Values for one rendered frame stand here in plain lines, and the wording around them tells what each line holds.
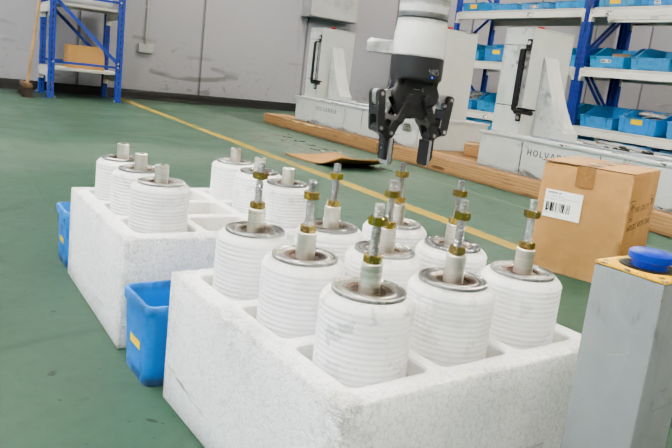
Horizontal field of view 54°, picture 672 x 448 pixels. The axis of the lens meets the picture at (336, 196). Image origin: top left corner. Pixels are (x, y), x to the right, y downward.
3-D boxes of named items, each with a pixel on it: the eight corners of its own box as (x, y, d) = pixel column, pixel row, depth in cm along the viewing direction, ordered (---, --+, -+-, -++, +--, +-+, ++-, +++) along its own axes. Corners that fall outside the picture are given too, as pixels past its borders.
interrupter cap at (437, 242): (487, 258, 86) (488, 252, 85) (430, 252, 85) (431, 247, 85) (471, 243, 93) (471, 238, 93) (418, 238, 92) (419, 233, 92)
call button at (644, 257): (639, 264, 65) (643, 243, 65) (679, 276, 62) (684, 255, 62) (617, 267, 63) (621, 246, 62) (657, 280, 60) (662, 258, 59)
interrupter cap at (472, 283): (501, 294, 71) (502, 288, 70) (439, 295, 68) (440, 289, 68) (463, 272, 77) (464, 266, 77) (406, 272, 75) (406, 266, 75)
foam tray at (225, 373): (381, 353, 113) (395, 252, 110) (578, 478, 82) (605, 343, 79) (161, 396, 90) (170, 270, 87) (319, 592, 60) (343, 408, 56)
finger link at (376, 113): (375, 87, 93) (378, 128, 94) (364, 89, 92) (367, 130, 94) (386, 88, 90) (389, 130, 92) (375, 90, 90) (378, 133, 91)
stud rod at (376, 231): (377, 278, 65) (387, 204, 64) (369, 279, 65) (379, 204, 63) (370, 275, 66) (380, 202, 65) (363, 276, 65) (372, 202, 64)
